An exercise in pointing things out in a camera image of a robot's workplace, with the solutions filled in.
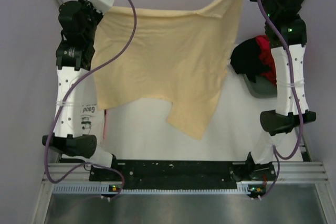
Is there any white printed folded shirt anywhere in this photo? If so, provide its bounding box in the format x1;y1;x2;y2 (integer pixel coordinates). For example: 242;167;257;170
80;104;106;144

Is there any black t shirt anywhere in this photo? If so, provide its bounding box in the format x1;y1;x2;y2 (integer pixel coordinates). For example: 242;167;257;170
230;37;271;83

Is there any red t shirt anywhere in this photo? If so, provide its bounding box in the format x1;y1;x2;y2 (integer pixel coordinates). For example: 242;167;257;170
256;35;277;87

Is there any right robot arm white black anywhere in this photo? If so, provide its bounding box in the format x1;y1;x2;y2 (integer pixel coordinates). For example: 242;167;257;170
245;0;316;180

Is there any grey slotted cable duct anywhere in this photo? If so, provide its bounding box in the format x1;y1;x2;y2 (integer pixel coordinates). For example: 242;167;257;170
53;184;265;195

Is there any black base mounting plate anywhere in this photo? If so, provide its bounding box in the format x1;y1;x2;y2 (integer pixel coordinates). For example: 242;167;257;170
89;158;278;190

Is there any grey plastic tray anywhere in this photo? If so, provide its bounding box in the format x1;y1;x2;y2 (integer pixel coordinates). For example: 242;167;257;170
243;74;277;99

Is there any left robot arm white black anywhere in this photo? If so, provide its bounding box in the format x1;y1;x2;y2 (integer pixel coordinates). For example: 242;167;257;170
49;0;119;180

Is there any cream yellow t shirt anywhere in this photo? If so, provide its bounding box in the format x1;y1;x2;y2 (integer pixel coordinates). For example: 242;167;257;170
91;0;243;140

